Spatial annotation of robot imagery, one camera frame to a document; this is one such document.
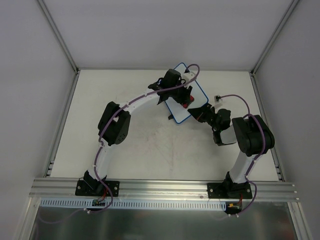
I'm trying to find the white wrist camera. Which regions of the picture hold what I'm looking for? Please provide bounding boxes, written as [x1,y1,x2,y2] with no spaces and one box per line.
[214,95,223,104]
[181,71,196,86]

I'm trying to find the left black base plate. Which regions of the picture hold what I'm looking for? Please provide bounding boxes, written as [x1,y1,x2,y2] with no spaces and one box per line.
[75,178,120,197]

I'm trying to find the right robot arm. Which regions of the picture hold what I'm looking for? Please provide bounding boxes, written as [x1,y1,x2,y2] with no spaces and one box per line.
[188,104,275,199]

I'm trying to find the aluminium mounting rail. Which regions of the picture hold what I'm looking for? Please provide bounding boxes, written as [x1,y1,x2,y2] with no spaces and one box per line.
[29,177,301,202]

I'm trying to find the blue framed whiteboard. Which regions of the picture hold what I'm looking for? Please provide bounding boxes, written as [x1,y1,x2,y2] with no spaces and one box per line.
[166,62,209,125]

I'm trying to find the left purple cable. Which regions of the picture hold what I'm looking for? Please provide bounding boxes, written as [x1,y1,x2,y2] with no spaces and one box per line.
[38,63,201,223]

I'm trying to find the white slotted cable duct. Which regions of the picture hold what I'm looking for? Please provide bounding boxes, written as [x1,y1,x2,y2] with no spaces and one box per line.
[39,198,227,211]

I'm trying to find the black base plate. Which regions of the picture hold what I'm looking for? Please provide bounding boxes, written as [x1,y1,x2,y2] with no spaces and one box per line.
[207,182,253,200]
[75,178,120,197]

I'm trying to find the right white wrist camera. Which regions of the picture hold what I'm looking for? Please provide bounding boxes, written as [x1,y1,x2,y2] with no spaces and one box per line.
[214,95,223,104]

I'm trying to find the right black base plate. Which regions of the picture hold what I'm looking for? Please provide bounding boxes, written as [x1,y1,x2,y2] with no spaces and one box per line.
[207,182,253,200]

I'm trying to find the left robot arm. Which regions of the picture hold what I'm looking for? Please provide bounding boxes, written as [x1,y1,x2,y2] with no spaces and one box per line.
[75,68,199,196]

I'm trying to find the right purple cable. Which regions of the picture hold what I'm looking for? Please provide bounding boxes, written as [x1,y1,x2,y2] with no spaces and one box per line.
[212,94,266,221]

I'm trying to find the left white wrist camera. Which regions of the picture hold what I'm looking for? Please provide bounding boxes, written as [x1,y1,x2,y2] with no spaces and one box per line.
[181,71,196,86]

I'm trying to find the aluminium frame post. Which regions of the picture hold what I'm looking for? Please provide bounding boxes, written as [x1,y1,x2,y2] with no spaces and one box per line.
[36,0,79,73]
[249,0,301,76]

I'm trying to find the purple cable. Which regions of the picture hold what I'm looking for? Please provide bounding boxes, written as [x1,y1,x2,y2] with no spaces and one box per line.
[212,94,266,221]
[38,63,201,223]

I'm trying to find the right aluminium frame post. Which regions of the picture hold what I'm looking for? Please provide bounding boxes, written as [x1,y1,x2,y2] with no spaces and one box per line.
[249,0,301,76]

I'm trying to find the red whiteboard eraser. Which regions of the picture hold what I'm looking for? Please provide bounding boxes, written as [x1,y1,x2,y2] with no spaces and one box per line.
[182,95,195,109]

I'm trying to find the left aluminium frame post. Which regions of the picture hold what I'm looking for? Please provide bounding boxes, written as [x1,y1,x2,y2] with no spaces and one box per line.
[36,0,79,73]

